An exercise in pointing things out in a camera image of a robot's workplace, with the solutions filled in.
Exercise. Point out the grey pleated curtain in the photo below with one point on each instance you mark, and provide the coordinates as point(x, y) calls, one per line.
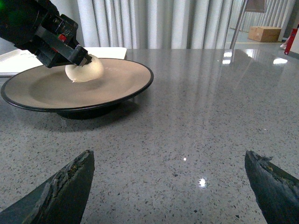
point(152, 24)

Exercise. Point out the cardboard box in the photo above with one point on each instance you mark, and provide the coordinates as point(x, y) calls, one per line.
point(264, 33)

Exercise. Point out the beige plate with black rim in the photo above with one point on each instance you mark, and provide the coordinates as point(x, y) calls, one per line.
point(43, 89)

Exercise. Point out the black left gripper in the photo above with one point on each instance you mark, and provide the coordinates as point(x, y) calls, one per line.
point(54, 41)

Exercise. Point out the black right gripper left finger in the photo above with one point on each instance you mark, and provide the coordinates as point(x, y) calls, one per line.
point(59, 200)

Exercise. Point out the white rectangular tray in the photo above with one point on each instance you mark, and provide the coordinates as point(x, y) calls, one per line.
point(17, 61)

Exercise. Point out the grey metal pole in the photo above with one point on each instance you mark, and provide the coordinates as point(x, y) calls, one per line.
point(238, 24)

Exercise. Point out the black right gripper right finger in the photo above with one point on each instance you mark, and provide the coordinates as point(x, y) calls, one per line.
point(276, 191)

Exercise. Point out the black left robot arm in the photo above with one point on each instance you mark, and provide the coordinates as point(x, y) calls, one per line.
point(15, 21)

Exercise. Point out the red object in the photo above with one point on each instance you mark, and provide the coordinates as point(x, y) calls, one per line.
point(290, 41)

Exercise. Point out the white steamed bun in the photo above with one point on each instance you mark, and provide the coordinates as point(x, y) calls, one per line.
point(88, 72)

